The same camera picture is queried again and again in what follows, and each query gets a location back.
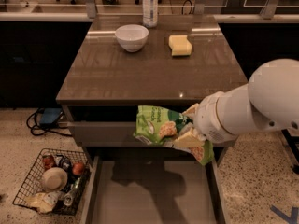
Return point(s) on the yellow sponge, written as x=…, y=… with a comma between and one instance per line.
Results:
x=180, y=45

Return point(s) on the small glass bottle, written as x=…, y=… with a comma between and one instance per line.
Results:
x=69, y=197

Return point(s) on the grey middle drawer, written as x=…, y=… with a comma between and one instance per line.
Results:
x=154, y=191

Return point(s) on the black wire basket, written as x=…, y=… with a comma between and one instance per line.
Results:
x=32, y=182

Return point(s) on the grey top drawer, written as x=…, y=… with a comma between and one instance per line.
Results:
x=103, y=125

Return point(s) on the red apple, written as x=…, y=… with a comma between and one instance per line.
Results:
x=78, y=168

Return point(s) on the grey drawer cabinet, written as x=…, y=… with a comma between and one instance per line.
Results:
x=103, y=73

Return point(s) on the white ceramic bowl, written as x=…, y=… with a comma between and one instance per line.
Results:
x=132, y=37

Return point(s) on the clear plastic water bottle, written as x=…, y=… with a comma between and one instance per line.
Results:
x=150, y=13

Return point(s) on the grey drawer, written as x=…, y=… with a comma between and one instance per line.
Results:
x=103, y=125
x=154, y=191

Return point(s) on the blue floor tape mark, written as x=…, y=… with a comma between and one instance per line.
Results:
x=291, y=218

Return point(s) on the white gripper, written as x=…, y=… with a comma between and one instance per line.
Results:
x=209, y=118

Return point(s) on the crumpled yellow snack bag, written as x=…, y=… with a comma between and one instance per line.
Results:
x=44, y=202

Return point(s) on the red soda can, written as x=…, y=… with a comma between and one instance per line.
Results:
x=48, y=161

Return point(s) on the blue power adapter box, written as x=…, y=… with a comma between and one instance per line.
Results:
x=50, y=117

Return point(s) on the blue white snack bag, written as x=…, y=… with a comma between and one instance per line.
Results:
x=63, y=162

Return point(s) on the green rice chip bag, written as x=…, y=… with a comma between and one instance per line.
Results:
x=159, y=126

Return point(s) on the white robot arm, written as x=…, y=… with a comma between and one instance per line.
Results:
x=268, y=102

